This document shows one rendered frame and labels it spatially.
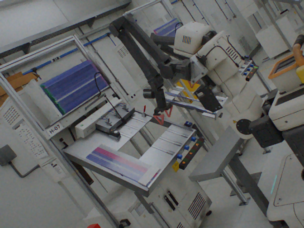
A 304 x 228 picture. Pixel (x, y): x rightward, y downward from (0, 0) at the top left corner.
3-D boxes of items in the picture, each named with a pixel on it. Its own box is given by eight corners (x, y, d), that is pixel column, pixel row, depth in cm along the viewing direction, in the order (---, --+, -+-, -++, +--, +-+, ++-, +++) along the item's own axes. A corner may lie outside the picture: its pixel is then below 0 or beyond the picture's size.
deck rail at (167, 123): (196, 136, 233) (196, 130, 230) (194, 137, 232) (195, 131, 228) (121, 109, 264) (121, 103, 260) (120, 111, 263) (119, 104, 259)
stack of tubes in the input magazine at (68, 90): (109, 84, 251) (89, 57, 247) (64, 114, 215) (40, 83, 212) (102, 90, 260) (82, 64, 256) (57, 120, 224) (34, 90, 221)
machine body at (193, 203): (216, 207, 261) (175, 150, 253) (179, 278, 212) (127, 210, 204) (167, 215, 307) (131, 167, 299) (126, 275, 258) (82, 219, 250)
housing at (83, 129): (124, 113, 261) (122, 99, 253) (85, 144, 227) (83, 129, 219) (116, 110, 265) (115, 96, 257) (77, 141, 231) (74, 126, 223)
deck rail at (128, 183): (149, 195, 186) (149, 188, 182) (147, 197, 184) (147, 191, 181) (64, 154, 216) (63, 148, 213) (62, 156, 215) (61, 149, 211)
